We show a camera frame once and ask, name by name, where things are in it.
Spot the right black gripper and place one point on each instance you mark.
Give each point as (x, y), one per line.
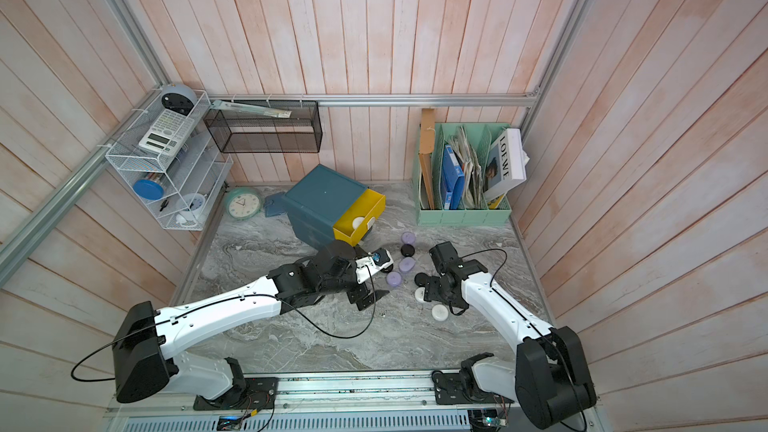
(431, 290)

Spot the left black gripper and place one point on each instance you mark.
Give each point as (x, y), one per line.
(357, 295)

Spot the yellow top drawer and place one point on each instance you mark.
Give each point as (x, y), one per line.
(370, 205)

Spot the teal drawer cabinet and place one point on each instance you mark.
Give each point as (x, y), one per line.
(316, 204)

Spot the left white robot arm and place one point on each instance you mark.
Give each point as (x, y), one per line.
(150, 350)

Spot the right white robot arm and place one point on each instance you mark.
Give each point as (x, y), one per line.
(549, 378)

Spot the purple earphone case middle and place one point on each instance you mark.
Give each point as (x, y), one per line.
(406, 265)

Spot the purple earphone case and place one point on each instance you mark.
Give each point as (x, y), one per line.
(406, 265)
(394, 279)
(408, 238)

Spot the purple earphone case lower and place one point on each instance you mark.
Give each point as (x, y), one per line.
(394, 279)

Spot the black earphone case top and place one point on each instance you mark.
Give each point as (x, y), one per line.
(407, 250)

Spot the purple earphone case top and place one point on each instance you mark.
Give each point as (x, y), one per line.
(408, 238)

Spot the blue folder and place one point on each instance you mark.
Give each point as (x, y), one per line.
(452, 179)

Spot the small blue notebook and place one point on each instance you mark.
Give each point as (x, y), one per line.
(274, 205)

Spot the green file organizer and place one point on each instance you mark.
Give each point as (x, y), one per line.
(480, 136)

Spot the white Loewe book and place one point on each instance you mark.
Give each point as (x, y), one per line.
(505, 166)

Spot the green round alarm clock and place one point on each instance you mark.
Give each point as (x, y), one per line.
(242, 203)

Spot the black mesh basket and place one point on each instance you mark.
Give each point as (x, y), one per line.
(247, 133)

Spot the white ruler strip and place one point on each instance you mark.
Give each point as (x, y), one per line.
(257, 110)

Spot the blue round lid jar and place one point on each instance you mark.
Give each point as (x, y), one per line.
(150, 186)

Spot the white calculator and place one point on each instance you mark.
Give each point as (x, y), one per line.
(167, 134)

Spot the grey round speaker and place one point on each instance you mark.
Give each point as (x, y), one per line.
(178, 98)

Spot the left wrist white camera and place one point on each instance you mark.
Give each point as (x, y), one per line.
(378, 261)

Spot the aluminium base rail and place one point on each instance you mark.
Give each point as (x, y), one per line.
(331, 401)

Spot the white wire shelf rack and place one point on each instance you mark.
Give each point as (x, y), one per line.
(198, 167)

